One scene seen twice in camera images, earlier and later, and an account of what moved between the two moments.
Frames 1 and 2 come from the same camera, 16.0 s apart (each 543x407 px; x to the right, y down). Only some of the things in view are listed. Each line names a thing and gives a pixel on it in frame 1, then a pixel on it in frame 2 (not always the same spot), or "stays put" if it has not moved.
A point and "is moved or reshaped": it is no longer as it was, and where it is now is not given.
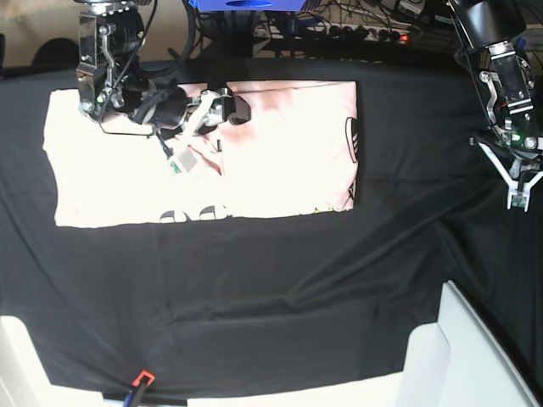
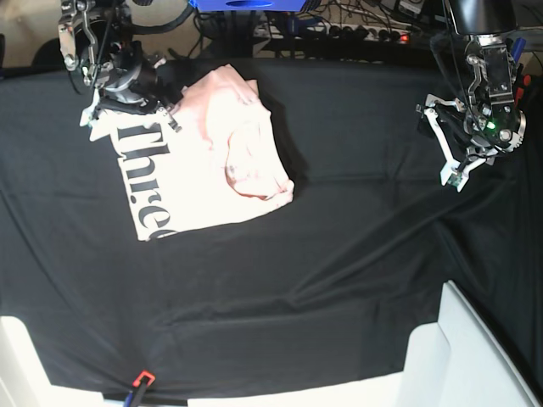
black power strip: (336, 32) stays put
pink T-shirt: (294, 152) is moved or reshaped
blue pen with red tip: (128, 398) stays put
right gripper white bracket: (512, 188) -> (460, 105)
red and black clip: (136, 382) stays put
